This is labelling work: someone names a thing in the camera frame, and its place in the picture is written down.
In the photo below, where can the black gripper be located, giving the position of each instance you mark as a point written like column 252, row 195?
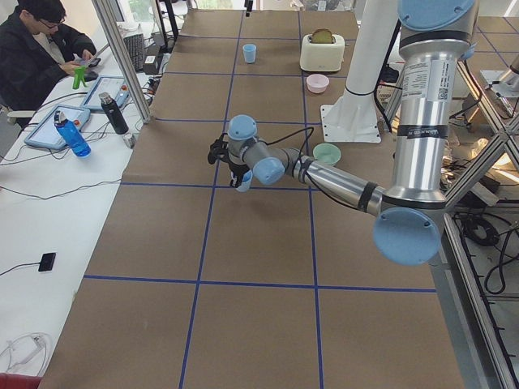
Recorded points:
column 237, row 168

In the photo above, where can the light blue plastic cup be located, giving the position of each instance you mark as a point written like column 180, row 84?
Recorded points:
column 245, row 182

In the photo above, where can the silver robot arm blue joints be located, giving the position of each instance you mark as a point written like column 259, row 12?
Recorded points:
column 432, row 37

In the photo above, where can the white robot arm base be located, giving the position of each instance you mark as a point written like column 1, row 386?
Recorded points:
column 353, row 118

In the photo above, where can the mint green bowl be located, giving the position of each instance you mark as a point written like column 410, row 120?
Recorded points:
column 327, row 153

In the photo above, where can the blue tape strip mid crosswise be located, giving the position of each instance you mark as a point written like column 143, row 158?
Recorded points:
column 193, row 186

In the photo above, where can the pink bowl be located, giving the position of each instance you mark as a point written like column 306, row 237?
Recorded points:
column 317, row 83

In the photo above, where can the light blue cup far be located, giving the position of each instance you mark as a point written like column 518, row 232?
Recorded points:
column 249, row 53

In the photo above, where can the black thermos bottle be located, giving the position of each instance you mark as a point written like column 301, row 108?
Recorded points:
column 113, row 113

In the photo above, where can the cream toaster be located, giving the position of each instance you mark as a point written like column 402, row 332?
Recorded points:
column 322, row 57

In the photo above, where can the teach pendant tablet far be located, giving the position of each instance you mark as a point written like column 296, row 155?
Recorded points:
column 115, row 86

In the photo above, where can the teach pendant tablet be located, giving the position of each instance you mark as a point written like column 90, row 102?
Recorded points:
column 115, row 86
column 45, row 135

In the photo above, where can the blue tape strip left lengthwise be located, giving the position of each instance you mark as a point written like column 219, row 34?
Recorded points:
column 208, row 222

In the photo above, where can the blue tape strip lengthwise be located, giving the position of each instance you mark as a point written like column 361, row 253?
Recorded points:
column 308, row 134
column 208, row 222

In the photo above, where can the bread slice in toaster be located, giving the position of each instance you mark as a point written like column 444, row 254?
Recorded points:
column 322, row 36

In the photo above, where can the black keyboard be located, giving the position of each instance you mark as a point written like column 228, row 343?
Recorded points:
column 135, row 47

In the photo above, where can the blue water bottle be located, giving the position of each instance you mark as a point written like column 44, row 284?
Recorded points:
column 74, row 140

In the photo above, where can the blue tape strip near crosswise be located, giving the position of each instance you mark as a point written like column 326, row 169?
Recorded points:
column 261, row 285

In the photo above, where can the green plastic clamp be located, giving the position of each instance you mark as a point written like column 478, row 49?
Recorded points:
column 79, row 77

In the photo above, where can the teach pendant tablet near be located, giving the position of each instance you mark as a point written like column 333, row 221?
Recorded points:
column 45, row 135

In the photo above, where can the small black box device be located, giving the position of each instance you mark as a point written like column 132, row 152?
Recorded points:
column 47, row 262

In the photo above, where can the person in black jacket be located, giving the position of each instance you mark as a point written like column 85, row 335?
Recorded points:
column 37, row 51

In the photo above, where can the aluminium frame post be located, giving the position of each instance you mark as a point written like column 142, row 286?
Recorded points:
column 110, row 28

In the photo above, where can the aluminium frame rail right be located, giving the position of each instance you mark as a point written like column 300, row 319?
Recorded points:
column 478, row 290

